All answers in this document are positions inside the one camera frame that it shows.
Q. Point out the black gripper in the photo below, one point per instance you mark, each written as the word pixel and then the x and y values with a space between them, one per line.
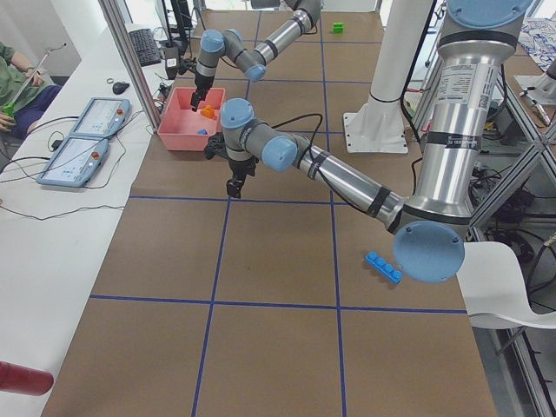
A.
pixel 241 167
pixel 201 82

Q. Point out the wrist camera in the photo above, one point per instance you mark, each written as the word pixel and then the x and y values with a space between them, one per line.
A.
pixel 215 147
pixel 187 65

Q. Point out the white chair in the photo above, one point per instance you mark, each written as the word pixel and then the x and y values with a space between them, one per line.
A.
pixel 493 289

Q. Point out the teach pendant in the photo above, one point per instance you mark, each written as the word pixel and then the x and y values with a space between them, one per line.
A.
pixel 102 117
pixel 74 162

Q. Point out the black computer mouse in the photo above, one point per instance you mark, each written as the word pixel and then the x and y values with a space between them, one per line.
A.
pixel 119 88

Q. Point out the black keyboard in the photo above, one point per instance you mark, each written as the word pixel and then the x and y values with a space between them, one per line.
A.
pixel 145 46

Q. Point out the orange block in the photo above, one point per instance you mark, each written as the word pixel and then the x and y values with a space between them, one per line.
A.
pixel 209 112

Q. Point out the red cylinder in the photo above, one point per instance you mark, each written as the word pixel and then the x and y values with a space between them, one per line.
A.
pixel 17 379

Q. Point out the lower teach pendant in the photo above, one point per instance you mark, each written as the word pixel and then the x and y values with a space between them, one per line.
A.
pixel 74 162

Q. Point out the pink plastic box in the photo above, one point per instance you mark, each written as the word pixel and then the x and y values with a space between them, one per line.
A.
pixel 179 123

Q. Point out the long blue block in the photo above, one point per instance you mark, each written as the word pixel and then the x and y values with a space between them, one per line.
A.
pixel 386 269

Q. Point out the green block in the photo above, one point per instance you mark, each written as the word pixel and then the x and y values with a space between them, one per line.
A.
pixel 338 27

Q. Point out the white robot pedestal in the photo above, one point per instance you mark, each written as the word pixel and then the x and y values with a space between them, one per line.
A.
pixel 378 126

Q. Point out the seated person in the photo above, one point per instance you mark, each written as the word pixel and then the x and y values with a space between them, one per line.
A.
pixel 25 96

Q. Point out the upper teach pendant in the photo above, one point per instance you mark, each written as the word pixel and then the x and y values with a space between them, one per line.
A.
pixel 102 117

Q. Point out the aluminium frame post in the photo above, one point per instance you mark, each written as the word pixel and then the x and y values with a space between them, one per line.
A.
pixel 114 19

